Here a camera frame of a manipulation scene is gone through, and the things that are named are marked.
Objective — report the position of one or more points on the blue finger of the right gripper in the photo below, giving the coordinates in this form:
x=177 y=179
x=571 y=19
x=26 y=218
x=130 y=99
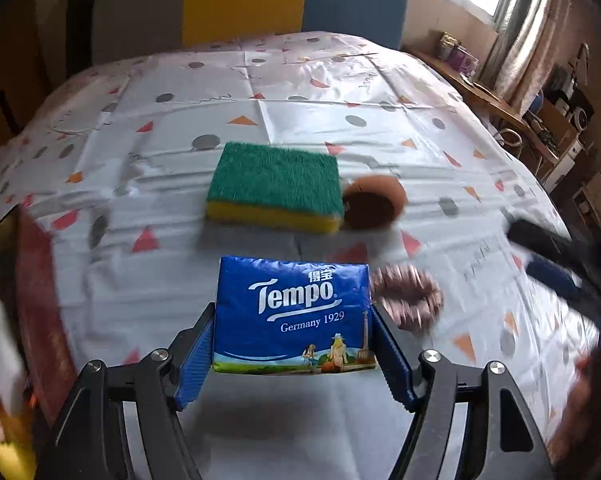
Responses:
x=547 y=244
x=554 y=277

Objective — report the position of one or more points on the pink satin scrunchie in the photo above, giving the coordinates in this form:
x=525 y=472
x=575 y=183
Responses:
x=411 y=297

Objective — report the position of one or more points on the blue Tempo tissue pack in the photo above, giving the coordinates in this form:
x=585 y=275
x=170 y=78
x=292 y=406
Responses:
x=287 y=317

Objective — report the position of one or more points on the grey yellow blue headboard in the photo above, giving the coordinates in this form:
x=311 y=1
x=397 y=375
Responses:
x=126 y=28

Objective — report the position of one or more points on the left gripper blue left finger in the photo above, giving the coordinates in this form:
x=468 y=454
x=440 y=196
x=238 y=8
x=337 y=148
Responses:
x=193 y=352

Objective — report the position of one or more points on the white patterned tablecloth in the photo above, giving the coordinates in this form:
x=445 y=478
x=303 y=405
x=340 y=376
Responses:
x=295 y=257

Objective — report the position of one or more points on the green yellow scouring sponge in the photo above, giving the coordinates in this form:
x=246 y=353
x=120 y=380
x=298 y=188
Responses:
x=277 y=188

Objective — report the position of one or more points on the brown oval makeup sponge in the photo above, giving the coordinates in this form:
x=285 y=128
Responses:
x=373 y=202

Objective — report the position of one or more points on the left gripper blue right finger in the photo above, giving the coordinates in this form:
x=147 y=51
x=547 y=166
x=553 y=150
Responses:
x=397 y=353

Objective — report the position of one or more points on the gold storage box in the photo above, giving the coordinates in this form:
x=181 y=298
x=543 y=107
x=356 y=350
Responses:
x=18 y=449

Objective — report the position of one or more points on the wooden side shelf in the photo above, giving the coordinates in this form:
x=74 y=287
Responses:
x=551 y=140

